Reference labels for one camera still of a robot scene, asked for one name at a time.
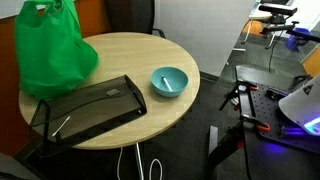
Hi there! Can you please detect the white pen with grey tip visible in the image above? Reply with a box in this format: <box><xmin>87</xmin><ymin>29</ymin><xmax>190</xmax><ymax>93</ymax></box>
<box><xmin>161</xmin><ymin>75</ymin><xmax>174</xmax><ymax>92</ymax></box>

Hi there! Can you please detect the thin white pen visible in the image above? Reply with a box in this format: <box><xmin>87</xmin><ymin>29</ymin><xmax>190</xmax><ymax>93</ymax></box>
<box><xmin>51</xmin><ymin>115</ymin><xmax>72</xmax><ymax>138</ymax></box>

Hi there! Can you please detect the teal bowl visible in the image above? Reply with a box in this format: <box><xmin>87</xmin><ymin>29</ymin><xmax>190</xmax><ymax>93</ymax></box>
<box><xmin>150</xmin><ymin>66</ymin><xmax>189</xmax><ymax>98</ymax></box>

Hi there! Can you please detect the black mesh paper tray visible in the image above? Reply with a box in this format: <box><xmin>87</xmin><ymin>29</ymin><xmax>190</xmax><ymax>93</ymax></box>
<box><xmin>28</xmin><ymin>74</ymin><xmax>148</xmax><ymax>159</ymax></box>

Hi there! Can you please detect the metal table leg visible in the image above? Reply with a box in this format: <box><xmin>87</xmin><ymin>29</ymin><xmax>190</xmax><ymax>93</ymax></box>
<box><xmin>134</xmin><ymin>142</ymin><xmax>145</xmax><ymax>180</ymax></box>

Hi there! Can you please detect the black office chair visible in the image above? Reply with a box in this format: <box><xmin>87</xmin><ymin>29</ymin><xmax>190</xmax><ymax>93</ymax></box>
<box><xmin>104</xmin><ymin>0</ymin><xmax>167</xmax><ymax>39</ymax></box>

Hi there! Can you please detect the black clamp with orange tip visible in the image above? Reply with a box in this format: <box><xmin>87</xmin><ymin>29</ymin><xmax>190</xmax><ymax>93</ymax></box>
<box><xmin>218</xmin><ymin>80</ymin><xmax>259</xmax><ymax>112</ymax></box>

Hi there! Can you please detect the orange chair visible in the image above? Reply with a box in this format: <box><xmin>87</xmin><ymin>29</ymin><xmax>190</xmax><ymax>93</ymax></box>
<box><xmin>241</xmin><ymin>19</ymin><xmax>266</xmax><ymax>45</ymax></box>

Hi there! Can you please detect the green fabric bag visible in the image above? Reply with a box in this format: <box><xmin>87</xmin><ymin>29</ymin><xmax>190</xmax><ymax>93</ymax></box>
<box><xmin>13</xmin><ymin>0</ymin><xmax>100</xmax><ymax>100</ymax></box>

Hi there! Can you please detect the blue plastic object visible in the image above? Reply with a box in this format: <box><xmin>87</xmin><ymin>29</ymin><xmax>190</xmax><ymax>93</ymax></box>
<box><xmin>285</xmin><ymin>34</ymin><xmax>303</xmax><ymax>52</ymax></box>

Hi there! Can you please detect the white cable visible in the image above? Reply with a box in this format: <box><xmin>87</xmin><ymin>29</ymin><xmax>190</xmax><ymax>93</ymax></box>
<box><xmin>116</xmin><ymin>146</ymin><xmax>124</xmax><ymax>180</ymax></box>
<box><xmin>148</xmin><ymin>158</ymin><xmax>164</xmax><ymax>180</ymax></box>

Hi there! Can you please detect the black robot stand frame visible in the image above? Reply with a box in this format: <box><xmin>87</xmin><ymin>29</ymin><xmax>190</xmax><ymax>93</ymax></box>
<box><xmin>206</xmin><ymin>121</ymin><xmax>248</xmax><ymax>180</ymax></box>

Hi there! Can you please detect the black clamp with orange handle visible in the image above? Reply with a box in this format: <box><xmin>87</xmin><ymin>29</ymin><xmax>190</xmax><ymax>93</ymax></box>
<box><xmin>239</xmin><ymin>113</ymin><xmax>272</xmax><ymax>133</ymax></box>

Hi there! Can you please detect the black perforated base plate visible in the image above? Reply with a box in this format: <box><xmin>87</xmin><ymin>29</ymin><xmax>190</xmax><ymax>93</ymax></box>
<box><xmin>235</xmin><ymin>65</ymin><xmax>320</xmax><ymax>154</ymax></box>

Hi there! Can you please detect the black hanging cable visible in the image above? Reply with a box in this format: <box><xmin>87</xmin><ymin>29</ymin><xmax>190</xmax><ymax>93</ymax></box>
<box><xmin>267</xmin><ymin>33</ymin><xmax>280</xmax><ymax>73</ymax></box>

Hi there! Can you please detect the black camera stand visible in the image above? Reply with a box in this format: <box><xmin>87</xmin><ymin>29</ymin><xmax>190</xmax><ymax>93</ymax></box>
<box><xmin>260</xmin><ymin>14</ymin><xmax>300</xmax><ymax>37</ymax></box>

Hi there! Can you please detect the black stereo camera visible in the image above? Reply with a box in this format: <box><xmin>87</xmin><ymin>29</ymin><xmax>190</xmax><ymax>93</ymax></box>
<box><xmin>258</xmin><ymin>3</ymin><xmax>299</xmax><ymax>18</ymax></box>

